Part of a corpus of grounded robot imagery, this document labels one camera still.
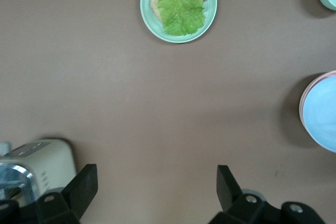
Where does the green plate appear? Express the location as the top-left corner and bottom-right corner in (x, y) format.
(140, 0), (218, 44)

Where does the beige chrome toaster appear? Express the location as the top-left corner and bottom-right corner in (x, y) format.
(0, 139), (77, 209)

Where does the pink plate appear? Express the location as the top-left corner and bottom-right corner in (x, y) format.
(298, 70), (336, 141)

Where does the green lettuce leaf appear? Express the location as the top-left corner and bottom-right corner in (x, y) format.
(156, 0), (206, 37)

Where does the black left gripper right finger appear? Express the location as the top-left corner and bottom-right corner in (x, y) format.
(208, 165), (326, 224)

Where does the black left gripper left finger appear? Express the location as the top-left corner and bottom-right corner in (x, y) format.
(0, 164), (98, 224)

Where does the blue plate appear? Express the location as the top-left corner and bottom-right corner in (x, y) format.
(301, 76), (336, 153)

